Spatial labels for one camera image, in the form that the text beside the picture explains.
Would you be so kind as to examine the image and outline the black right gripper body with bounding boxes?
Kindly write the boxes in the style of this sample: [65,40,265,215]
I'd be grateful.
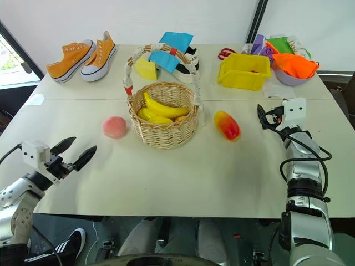
[265,106,285,126]

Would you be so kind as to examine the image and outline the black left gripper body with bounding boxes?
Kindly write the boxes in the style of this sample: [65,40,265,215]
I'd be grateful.
[44,154,76,180]

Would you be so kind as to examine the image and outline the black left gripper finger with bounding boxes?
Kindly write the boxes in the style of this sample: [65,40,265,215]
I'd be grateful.
[50,136,77,156]
[72,145,98,172]

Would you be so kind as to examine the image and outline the white paper tissue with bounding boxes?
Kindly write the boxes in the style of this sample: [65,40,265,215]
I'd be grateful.
[261,79,297,99]

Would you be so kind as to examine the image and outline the red yellow mango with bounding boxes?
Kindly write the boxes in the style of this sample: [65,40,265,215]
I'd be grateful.
[213,110,241,142]

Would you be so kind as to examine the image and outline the yellow plastic bin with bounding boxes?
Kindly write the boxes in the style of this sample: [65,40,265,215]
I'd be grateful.
[216,53,272,92]

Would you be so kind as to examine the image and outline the purple bowl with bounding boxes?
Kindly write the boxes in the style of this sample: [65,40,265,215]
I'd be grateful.
[270,59,317,88]

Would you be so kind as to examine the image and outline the pink peach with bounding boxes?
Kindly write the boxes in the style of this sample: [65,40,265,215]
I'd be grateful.
[102,116,128,139]

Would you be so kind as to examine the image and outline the orange cloth bag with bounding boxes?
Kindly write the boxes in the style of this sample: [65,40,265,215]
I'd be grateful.
[272,53,321,80]

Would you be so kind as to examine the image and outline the white label sticker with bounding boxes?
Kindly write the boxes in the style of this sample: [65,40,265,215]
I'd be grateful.
[26,94,45,106]

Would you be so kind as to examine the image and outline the purple pouch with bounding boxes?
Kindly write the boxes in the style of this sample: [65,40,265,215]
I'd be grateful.
[250,34,280,58]

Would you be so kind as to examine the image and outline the red scissors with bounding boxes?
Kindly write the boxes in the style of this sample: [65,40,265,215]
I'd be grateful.
[217,47,237,61]

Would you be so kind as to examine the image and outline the dark chair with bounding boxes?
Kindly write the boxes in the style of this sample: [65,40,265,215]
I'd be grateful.
[317,70,355,123]

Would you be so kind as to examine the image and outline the green pouch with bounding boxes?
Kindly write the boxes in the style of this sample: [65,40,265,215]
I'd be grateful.
[266,36,295,55]

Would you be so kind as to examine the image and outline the white patterned bag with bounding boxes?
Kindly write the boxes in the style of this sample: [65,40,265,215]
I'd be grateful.
[286,35,312,60]

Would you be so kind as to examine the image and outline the short yellow banana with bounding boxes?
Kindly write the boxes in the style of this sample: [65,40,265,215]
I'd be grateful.
[136,107,174,125]

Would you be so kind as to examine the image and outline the black shoe with white stripes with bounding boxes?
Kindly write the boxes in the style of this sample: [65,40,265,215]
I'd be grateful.
[23,227,87,263]

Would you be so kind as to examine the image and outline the orange canvas sneaker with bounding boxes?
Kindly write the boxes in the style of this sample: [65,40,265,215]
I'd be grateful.
[80,30,118,83]
[45,39,97,84]

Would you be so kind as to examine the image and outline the white and black sneaker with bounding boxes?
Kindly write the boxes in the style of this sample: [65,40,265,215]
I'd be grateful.
[172,45,201,85]

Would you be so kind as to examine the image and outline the black vertical pole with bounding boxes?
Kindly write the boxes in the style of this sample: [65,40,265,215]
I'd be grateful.
[245,0,270,45]

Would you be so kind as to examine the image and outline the grey robot leg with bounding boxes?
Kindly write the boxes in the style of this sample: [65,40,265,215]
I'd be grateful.
[117,218,159,258]
[196,218,230,264]

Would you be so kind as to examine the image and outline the long yellow banana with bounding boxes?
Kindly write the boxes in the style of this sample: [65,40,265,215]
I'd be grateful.
[143,91,191,120]

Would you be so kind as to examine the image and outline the yellow sponge block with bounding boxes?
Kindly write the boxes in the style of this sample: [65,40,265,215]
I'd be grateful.
[134,56,159,81]

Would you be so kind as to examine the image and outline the blue paper sheet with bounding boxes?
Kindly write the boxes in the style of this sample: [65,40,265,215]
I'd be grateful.
[159,31,194,54]
[148,50,181,74]

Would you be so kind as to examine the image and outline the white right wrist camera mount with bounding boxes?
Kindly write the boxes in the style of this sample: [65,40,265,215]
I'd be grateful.
[281,97,307,123]

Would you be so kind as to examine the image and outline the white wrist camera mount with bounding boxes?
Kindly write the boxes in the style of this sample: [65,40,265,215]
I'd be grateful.
[21,140,61,186]
[281,97,307,123]

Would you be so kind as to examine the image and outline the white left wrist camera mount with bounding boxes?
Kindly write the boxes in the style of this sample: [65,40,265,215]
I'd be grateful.
[21,140,61,186]

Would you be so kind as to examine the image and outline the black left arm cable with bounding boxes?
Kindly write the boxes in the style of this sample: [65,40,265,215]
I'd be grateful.
[0,143,23,165]

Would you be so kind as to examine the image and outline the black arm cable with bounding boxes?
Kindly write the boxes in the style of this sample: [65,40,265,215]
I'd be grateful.
[0,143,23,165]
[260,110,333,199]

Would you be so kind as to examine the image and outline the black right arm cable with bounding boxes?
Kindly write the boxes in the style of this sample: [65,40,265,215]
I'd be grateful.
[260,110,333,199]

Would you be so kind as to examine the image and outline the wicker basket with wrapped handle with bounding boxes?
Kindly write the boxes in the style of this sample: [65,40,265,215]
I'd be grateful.
[123,43,207,151]

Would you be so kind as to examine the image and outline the black window frame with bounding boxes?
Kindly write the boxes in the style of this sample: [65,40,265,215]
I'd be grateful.
[0,19,45,81]

